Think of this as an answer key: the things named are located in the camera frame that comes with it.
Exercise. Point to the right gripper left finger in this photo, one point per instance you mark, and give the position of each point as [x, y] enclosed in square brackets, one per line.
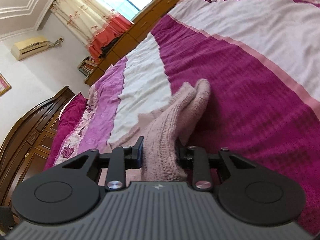
[119, 160]

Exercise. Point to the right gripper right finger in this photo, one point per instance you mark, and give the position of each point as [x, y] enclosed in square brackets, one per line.
[195, 159]

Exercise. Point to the pink knit cardigan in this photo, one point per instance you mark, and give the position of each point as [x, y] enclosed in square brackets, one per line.
[161, 128]

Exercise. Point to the dark clothes on cabinet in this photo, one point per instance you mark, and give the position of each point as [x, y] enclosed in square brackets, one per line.
[107, 48]

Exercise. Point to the magenta velvet pillow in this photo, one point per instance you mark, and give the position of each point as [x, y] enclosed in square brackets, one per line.
[68, 120]

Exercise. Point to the dark wooden headboard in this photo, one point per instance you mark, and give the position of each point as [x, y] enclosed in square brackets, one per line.
[27, 146]

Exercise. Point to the stack of books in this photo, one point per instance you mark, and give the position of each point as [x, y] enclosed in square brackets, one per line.
[87, 66]

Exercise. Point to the light wooden window cabinet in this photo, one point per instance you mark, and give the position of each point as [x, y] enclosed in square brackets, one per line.
[142, 25]

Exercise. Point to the striped purple floral bedspread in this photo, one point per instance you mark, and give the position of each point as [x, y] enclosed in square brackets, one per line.
[261, 58]

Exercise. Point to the cream and orange curtain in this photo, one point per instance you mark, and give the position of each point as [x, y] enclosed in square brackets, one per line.
[93, 23]

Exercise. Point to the framed pink wall picture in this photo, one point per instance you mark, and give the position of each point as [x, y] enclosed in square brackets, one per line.
[4, 85]

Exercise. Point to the wall air conditioner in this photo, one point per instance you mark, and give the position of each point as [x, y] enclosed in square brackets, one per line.
[29, 47]

